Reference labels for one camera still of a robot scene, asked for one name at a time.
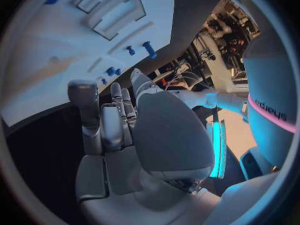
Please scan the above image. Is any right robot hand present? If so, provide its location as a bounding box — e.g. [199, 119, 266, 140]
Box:
[66, 68, 223, 225]

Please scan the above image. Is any white task board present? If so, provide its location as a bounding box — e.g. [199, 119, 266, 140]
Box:
[0, 0, 177, 128]

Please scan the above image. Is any glowing light bar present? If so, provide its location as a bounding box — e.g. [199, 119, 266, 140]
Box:
[205, 107, 228, 179]

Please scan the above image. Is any long blue peg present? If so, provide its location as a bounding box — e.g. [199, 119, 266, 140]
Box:
[141, 41, 159, 59]

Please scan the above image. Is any short blue peg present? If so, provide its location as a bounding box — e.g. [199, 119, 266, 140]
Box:
[125, 45, 137, 57]

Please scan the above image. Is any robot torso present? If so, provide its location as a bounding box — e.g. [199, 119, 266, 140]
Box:
[241, 40, 299, 171]

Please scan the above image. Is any white cable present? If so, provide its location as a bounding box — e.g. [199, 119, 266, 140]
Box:
[163, 71, 195, 91]
[184, 70, 209, 91]

